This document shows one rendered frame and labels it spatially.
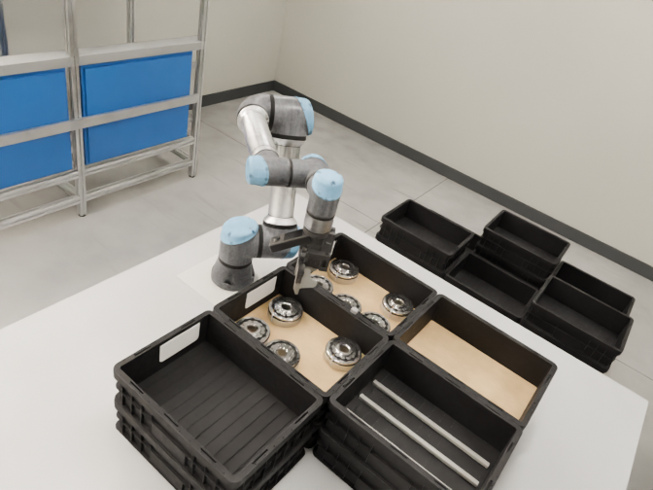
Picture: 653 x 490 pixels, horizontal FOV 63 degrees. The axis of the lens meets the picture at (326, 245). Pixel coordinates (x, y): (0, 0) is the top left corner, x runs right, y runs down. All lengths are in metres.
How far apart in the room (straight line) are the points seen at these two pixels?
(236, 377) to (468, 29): 3.54
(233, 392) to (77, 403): 0.41
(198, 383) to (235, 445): 0.20
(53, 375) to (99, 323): 0.21
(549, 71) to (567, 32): 0.27
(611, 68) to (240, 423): 3.50
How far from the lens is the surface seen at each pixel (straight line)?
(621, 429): 2.02
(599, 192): 4.39
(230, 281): 1.84
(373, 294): 1.78
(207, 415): 1.36
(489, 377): 1.68
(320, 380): 1.47
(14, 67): 2.85
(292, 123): 1.70
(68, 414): 1.54
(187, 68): 3.43
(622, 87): 4.21
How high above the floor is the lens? 1.93
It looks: 35 degrees down
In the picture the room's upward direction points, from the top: 15 degrees clockwise
